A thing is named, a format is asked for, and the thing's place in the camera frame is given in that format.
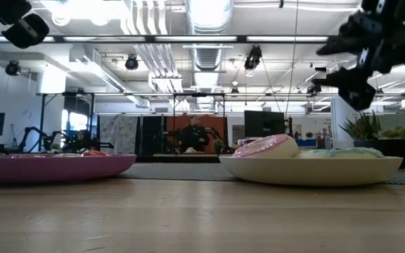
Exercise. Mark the purple plate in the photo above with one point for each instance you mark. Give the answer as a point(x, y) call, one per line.
point(48, 168)

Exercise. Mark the black background robot arm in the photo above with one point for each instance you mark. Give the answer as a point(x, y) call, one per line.
point(33, 135)

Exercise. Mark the black ceiling spotlight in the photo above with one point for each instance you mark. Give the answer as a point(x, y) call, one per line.
point(12, 67)
point(252, 58)
point(131, 63)

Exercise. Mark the cream plate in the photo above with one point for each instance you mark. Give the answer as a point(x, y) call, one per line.
point(311, 171)

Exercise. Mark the potted succulent plant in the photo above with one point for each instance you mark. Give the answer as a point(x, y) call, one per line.
point(378, 138)

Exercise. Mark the large pink frosted donut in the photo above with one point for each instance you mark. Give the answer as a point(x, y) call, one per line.
point(269, 145)

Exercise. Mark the silver ventilation duct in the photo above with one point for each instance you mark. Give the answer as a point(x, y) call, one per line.
point(207, 35)

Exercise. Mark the orange partition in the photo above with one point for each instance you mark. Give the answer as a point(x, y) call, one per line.
point(174, 124)

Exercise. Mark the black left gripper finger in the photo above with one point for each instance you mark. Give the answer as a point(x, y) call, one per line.
point(26, 31)
point(11, 10)

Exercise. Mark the dark grey woven placemat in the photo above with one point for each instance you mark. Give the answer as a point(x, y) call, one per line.
point(178, 171)

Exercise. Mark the patterned curtain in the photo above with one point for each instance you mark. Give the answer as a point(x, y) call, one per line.
point(118, 133)

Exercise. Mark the person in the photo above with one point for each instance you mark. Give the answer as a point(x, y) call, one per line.
point(194, 135)

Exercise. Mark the large green frosted donut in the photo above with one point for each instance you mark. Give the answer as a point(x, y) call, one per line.
point(343, 153)

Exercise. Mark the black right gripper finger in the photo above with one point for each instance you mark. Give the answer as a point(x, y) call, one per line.
point(357, 33)
point(355, 89)

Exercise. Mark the black monitor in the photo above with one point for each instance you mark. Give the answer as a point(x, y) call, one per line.
point(264, 123)

